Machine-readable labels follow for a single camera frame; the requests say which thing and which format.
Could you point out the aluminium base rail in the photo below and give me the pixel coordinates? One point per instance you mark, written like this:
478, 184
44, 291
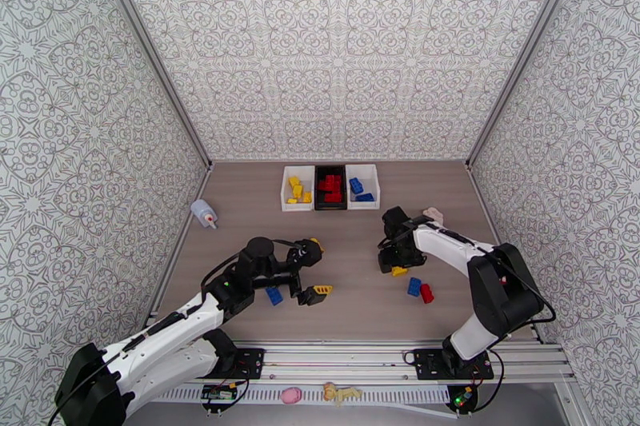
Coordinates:
340, 364

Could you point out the white plastic bin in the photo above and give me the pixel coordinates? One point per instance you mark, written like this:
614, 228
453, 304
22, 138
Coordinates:
372, 175
298, 206

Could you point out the black plastic bin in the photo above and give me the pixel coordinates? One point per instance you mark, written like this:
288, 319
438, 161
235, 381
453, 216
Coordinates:
330, 206

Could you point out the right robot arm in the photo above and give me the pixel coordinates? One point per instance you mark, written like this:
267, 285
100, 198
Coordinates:
450, 245

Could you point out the aluminium corner post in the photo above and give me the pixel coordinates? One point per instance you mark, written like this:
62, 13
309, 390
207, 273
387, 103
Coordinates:
520, 57
150, 55

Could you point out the beige toy figure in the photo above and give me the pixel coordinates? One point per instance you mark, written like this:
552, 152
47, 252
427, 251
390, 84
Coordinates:
341, 392

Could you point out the light blue squeeze bottle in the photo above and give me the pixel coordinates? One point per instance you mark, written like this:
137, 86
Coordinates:
202, 212

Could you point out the pink plush toy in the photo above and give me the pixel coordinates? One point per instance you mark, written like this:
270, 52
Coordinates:
434, 214

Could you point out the small pink toy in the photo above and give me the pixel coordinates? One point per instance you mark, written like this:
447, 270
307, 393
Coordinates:
290, 394

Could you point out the yellow two-by-two lego brick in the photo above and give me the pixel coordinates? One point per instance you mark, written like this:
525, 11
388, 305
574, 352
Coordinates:
294, 182

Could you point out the small green circuit board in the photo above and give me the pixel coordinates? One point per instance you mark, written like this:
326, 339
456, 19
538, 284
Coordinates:
462, 397
219, 393

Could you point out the blue two-by-two lego brick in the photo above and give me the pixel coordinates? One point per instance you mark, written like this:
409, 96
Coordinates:
356, 185

